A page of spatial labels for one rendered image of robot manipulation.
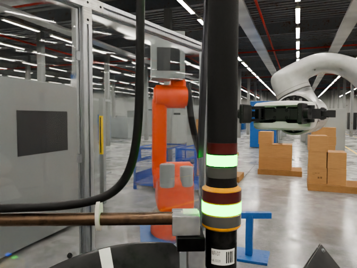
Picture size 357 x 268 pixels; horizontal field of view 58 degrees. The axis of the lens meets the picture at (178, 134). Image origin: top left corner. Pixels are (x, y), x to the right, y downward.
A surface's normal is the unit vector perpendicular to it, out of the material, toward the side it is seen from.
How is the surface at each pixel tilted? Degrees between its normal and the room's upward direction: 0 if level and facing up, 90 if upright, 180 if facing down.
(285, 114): 90
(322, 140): 90
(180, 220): 90
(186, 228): 90
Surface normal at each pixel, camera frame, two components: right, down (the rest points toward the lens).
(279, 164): -0.32, 0.05
